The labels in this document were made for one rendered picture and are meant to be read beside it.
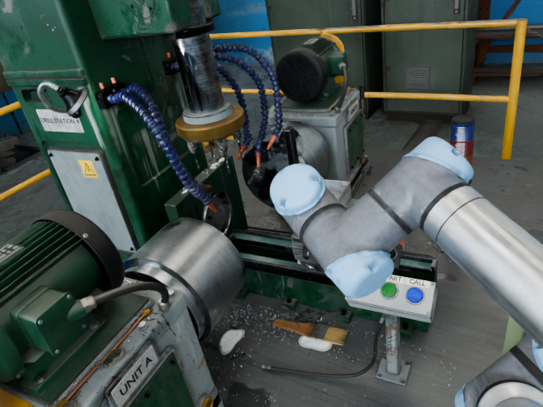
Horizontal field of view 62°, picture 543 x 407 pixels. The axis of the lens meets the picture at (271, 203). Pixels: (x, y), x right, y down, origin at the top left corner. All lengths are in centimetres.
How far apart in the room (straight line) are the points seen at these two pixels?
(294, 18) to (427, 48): 128
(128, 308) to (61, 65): 60
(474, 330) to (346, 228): 74
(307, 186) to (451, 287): 84
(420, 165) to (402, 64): 378
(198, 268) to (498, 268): 64
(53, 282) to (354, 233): 46
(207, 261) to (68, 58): 56
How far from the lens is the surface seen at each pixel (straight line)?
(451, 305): 131
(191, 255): 100
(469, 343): 123
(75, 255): 80
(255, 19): 720
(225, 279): 103
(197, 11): 111
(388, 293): 94
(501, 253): 51
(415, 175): 56
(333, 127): 155
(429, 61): 427
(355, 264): 55
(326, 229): 58
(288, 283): 128
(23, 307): 74
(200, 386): 103
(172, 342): 90
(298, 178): 61
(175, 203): 121
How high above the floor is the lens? 171
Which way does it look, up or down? 30 degrees down
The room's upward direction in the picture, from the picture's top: 10 degrees counter-clockwise
